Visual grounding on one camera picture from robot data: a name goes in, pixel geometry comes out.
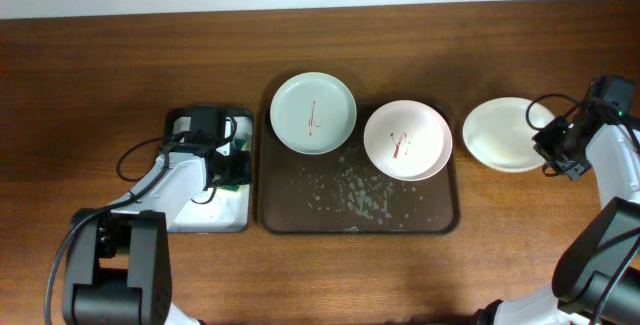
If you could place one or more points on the black small tray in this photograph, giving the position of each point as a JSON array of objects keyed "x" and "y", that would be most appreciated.
[{"x": 223, "y": 205}]

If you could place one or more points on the pink plate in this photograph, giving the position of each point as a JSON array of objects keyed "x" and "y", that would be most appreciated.
[{"x": 408, "y": 140}]

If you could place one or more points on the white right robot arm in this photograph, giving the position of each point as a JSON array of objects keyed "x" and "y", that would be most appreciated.
[{"x": 594, "y": 281}]

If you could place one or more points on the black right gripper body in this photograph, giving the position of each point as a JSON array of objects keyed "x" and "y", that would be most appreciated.
[{"x": 552, "y": 146}]

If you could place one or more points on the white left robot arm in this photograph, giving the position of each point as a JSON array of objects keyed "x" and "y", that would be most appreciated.
[{"x": 116, "y": 258}]

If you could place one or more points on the green yellow sponge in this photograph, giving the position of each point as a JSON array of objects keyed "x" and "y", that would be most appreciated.
[{"x": 237, "y": 165}]

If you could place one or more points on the grey-green plate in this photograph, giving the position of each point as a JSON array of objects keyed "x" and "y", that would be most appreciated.
[{"x": 313, "y": 113}]

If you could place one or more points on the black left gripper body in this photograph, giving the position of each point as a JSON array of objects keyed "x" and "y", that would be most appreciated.
[{"x": 235, "y": 168}]

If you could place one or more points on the brown large tray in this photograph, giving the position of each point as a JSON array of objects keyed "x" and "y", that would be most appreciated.
[{"x": 342, "y": 192}]

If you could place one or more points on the white cloth in tray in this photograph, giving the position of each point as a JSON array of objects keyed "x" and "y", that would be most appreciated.
[{"x": 215, "y": 209}]

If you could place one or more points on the cream white plate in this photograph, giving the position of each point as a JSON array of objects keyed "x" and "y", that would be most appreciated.
[{"x": 497, "y": 134}]

